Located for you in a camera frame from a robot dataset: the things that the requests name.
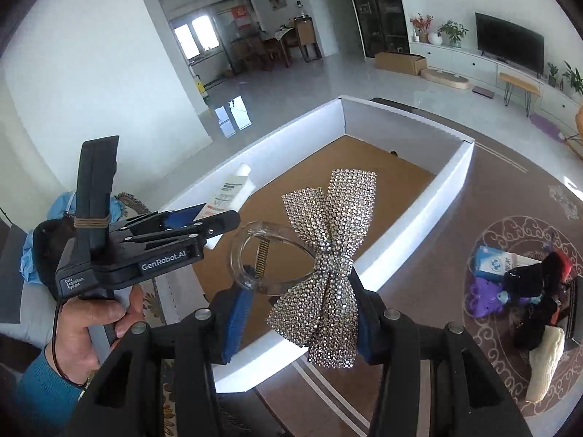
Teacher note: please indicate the person's left hand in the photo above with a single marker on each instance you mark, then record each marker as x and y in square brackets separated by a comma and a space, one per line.
[86, 327]

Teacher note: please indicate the red window decoration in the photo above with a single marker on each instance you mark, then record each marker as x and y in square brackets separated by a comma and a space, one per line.
[243, 18]

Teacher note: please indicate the black glass display cabinet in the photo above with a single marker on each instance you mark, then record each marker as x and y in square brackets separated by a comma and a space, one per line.
[378, 9]

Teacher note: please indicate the purple floor mat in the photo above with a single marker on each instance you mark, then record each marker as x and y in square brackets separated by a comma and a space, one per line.
[546, 126]

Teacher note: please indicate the beige oval board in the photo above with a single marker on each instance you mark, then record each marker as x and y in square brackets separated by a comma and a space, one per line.
[444, 78]

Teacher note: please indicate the blue cloth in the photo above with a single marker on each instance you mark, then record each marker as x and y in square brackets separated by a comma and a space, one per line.
[66, 202]

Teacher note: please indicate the orange lounge chair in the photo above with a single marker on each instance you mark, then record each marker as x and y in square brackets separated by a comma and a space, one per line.
[578, 125]

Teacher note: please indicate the patterned fringed rug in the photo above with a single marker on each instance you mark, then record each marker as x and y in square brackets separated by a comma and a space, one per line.
[132, 202]

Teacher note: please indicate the clear bottle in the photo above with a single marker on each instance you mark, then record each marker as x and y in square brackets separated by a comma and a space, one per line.
[299, 9]

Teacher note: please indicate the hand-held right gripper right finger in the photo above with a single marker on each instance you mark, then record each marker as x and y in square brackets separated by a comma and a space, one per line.
[378, 327]

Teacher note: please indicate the black television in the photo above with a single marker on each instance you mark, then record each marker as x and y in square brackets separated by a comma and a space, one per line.
[510, 41]

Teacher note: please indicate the white storage box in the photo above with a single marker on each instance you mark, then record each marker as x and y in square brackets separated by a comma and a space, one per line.
[410, 236]

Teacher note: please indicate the small potted plant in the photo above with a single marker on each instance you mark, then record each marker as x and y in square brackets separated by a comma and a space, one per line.
[552, 73]

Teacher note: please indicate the rhinestone bow headband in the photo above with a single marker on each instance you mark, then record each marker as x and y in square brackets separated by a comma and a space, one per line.
[332, 264]

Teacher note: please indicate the wooden dining chair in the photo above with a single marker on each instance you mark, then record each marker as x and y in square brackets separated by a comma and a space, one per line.
[266, 52]
[243, 54]
[306, 36]

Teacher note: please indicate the grey flat scale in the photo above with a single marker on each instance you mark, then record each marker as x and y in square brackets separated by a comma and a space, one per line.
[483, 92]

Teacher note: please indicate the teal capped bottle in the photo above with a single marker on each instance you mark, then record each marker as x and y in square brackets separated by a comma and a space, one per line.
[503, 298]

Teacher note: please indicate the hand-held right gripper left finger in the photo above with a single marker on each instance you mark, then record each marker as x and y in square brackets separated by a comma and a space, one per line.
[239, 323]

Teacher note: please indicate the small tissue packet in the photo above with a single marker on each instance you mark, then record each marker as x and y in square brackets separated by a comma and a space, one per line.
[489, 261]

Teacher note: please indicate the green potted plant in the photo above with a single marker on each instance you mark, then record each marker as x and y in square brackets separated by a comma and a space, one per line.
[453, 32]

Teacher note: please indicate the white tube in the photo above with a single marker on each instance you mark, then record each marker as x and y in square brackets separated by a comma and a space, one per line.
[232, 191]

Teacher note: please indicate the black cloth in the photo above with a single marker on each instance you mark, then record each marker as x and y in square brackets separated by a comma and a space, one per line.
[537, 323]

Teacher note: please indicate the red packet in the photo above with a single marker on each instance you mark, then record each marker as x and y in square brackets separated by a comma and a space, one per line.
[566, 264]

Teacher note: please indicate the white low cabinet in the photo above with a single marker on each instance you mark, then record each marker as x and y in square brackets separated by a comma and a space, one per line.
[460, 61]

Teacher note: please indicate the cream knitted glove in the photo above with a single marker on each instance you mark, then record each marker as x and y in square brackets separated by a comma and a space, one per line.
[544, 364]

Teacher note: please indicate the wooden dining table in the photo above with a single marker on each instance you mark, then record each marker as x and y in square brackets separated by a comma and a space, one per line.
[284, 36]

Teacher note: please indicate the round white vase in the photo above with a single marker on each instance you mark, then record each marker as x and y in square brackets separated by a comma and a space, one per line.
[435, 39]

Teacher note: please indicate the red flowers in vase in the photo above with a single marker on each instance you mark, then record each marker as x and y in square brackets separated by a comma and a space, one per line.
[421, 22]

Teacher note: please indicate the leafy potted plant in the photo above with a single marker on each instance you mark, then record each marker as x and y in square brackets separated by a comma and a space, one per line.
[572, 77]

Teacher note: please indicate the brown cardboard box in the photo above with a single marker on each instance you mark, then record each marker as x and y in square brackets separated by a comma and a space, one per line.
[398, 61]

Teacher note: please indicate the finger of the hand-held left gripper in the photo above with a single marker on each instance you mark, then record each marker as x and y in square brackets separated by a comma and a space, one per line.
[182, 216]
[223, 223]

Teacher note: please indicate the wooden bench with metal legs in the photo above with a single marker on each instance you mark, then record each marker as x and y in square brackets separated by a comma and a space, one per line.
[519, 83]

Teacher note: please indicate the person's left forearm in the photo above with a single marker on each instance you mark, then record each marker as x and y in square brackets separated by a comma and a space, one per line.
[45, 396]

